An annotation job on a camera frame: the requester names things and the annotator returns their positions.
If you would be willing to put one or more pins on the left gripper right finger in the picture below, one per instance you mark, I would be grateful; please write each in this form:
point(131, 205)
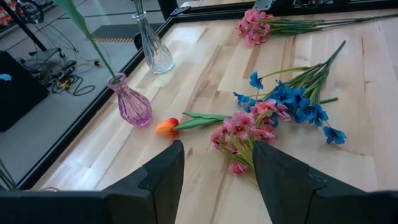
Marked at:
point(289, 193)

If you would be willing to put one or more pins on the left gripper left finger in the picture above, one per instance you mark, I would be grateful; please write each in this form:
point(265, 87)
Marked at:
point(155, 193)

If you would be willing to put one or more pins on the orange artificial tulip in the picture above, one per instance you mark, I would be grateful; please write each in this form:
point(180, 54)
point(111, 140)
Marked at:
point(166, 127)
point(74, 15)

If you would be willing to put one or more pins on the pink glass vase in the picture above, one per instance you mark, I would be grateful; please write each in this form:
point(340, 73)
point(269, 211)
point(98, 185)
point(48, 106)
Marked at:
point(133, 105)

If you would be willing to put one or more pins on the clear glass vase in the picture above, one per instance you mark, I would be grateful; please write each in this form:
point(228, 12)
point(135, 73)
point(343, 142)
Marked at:
point(155, 53)

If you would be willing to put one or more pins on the yellow power plug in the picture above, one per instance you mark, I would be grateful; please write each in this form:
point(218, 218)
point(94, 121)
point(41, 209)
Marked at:
point(64, 84)

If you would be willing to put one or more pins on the orange black hazard strip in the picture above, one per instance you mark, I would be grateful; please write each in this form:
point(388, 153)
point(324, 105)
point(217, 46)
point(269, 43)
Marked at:
point(124, 31)

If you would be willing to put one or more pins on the black rectangular box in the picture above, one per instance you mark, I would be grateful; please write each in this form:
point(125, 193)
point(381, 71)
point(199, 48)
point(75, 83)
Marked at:
point(21, 93)

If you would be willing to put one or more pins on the black aluminium table frame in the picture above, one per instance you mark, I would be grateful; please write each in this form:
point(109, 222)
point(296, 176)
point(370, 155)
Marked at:
point(90, 107)

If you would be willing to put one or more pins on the grey metal bracket plate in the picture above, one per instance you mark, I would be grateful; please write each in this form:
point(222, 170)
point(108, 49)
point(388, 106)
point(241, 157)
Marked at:
point(263, 4)

